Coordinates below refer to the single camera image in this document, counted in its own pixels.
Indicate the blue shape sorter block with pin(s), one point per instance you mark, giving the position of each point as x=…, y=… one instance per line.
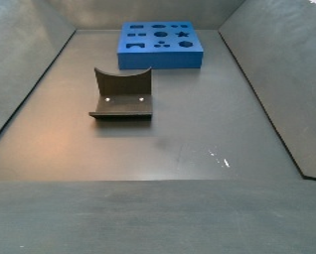
x=160, y=45

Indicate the black curved holder bracket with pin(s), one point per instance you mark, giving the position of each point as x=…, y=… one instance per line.
x=125, y=95

